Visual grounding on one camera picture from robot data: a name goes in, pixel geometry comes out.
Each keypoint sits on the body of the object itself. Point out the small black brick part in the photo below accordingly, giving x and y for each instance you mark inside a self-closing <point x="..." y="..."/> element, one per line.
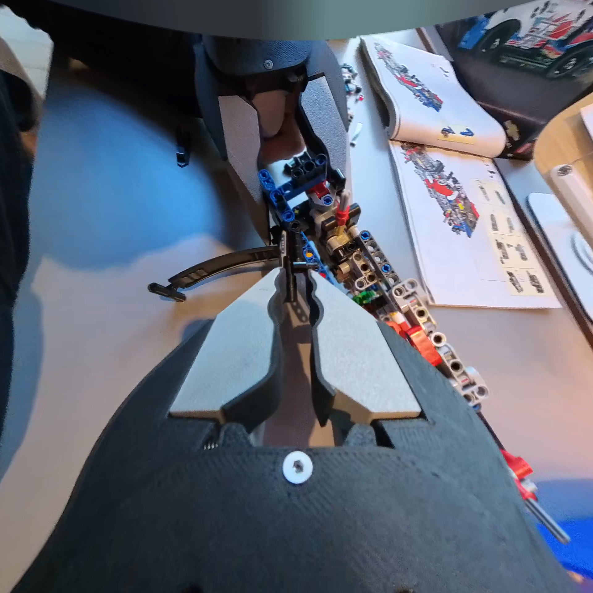
<point x="292" y="268"/>

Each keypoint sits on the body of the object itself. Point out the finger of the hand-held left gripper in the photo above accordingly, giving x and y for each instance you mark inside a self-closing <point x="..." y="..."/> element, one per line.
<point x="329" y="116"/>
<point x="241" y="139"/>

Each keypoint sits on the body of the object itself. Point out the thin dark toy tile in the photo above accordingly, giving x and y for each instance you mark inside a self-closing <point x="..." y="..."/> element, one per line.
<point x="356" y="134"/>

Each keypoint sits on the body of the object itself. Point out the toy brick car chassis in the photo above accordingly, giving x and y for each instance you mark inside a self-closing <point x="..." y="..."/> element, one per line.
<point x="370" y="278"/>

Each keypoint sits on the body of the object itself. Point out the pile of loose toy bricks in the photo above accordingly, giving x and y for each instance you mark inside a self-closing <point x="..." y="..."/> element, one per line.
<point x="352" y="83"/>

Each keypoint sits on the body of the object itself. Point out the open instruction booklet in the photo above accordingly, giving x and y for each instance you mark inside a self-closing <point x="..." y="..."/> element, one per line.
<point x="463" y="208"/>

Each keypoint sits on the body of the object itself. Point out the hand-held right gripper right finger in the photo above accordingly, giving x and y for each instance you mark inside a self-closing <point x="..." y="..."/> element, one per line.
<point x="361" y="366"/>

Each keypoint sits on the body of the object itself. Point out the black curved toy panel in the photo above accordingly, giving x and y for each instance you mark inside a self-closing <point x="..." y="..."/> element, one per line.
<point x="217" y="266"/>

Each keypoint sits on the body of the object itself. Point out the black toy set box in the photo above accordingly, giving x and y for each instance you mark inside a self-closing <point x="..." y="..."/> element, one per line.
<point x="509" y="69"/>

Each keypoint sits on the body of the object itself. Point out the blue storage bin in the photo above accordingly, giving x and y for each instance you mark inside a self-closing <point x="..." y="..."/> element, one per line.
<point x="570" y="546"/>

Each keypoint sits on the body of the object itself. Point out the white flat stand base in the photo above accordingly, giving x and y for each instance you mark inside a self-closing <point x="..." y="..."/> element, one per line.
<point x="560" y="250"/>

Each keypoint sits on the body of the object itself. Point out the person's dark clothed body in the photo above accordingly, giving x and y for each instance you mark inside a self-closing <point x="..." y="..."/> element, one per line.
<point x="14" y="185"/>

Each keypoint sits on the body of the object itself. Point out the person's left hand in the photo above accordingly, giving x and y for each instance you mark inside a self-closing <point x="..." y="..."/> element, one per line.
<point x="278" y="129"/>

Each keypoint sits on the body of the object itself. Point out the person's left forearm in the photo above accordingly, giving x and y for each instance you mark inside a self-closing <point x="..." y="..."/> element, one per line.
<point x="129" y="65"/>

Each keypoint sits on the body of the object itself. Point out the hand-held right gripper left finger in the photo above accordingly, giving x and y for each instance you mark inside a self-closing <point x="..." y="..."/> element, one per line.
<point x="231" y="361"/>

